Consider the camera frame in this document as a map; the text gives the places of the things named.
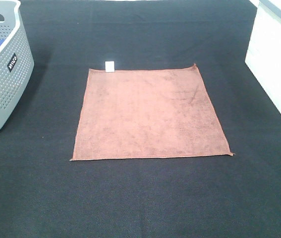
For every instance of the black table cloth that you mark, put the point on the black table cloth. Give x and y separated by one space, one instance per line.
43 194

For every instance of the white storage box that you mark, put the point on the white storage box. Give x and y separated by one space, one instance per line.
263 56

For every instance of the brown orange microfiber towel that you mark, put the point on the brown orange microfiber towel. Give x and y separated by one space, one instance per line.
164 113

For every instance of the grey perforated laundry basket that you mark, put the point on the grey perforated laundry basket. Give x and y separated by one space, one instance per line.
16 61

